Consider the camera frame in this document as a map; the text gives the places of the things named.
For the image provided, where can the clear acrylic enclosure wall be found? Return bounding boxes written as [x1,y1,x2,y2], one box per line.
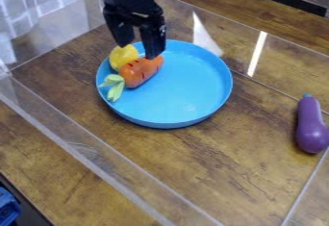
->
[0,0,329,226]

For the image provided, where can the yellow toy lemon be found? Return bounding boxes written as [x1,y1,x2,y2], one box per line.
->
[110,44,139,71]

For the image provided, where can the round blue tray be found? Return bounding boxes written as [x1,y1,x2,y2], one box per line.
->
[106,39,233,129]

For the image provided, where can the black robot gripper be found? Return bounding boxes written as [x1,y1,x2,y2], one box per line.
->
[103,0,166,60]

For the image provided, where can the orange toy carrot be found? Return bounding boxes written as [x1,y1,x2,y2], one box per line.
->
[101,56,165,102]

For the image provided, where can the purple toy eggplant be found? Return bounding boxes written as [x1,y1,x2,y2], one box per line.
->
[296,93,329,154]

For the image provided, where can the blue object at corner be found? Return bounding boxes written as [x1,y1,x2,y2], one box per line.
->
[0,187,20,226]

